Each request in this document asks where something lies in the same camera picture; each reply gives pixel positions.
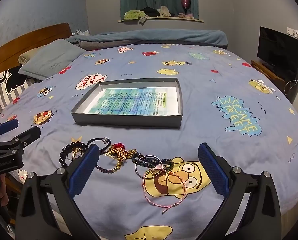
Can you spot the striped cartoon pillow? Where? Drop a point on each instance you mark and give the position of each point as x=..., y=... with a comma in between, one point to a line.
x=6, y=93

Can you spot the blue duvet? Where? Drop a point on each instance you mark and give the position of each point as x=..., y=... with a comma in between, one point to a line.
x=151, y=37

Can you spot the green cloth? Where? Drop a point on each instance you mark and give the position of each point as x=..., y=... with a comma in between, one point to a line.
x=134, y=15

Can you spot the blue-grey pillow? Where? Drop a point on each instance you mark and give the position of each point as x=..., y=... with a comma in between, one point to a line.
x=51, y=57

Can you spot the white plastic bag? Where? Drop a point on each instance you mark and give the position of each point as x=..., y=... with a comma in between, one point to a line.
x=81, y=33

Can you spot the grey cardboard box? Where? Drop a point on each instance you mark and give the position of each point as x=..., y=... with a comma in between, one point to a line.
x=126, y=123

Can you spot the person's left hand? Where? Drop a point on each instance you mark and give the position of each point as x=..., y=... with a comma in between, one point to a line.
x=1, y=192

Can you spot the grey blanket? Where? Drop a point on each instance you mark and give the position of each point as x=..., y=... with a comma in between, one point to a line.
x=94, y=46

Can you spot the pink cloth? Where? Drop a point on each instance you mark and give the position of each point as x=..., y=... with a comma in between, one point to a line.
x=186, y=16

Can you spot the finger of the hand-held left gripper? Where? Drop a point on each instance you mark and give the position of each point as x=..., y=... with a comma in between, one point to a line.
x=6, y=126
x=26, y=135

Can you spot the beige cloth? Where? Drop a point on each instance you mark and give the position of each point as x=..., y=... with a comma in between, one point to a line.
x=165, y=11

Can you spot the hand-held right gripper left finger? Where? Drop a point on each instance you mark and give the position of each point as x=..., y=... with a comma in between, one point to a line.
x=85, y=171

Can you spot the wooden television stand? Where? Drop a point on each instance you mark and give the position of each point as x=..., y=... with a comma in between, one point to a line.
x=269, y=73

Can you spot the red bead gold ornament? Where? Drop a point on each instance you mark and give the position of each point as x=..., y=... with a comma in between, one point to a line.
x=119, y=146

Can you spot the pink balloon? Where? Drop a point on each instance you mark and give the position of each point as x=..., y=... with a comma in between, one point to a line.
x=185, y=1

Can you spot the black television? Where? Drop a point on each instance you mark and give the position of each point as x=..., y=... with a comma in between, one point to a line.
x=279, y=47

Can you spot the wooden headboard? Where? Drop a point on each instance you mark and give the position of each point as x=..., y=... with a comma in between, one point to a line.
x=26, y=40

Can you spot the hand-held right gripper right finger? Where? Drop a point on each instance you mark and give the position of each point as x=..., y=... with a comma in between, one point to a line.
x=212, y=171

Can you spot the printed cartoon bed sheet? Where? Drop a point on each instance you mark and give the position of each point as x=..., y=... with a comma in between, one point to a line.
x=204, y=132

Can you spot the printed paper sheet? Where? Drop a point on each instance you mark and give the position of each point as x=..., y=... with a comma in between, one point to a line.
x=129, y=102

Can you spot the black cloth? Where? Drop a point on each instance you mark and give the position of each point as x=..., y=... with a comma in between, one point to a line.
x=150, y=10

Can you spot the white wall sockets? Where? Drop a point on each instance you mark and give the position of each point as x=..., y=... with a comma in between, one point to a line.
x=296, y=33

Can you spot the tan pillow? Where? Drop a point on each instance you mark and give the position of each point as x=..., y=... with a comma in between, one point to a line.
x=26, y=55

